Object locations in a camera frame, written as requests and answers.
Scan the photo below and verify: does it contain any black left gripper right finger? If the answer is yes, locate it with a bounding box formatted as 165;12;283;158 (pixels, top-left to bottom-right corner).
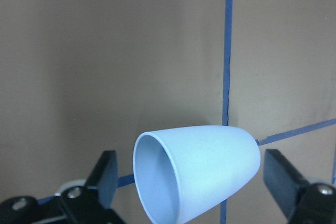
263;149;335;223

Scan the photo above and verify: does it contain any light blue plastic cup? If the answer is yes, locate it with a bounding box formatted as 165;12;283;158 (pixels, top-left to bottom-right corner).
133;125;260;223

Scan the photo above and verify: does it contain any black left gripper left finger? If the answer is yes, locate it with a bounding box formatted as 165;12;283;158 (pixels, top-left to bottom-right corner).
1;151;123;223

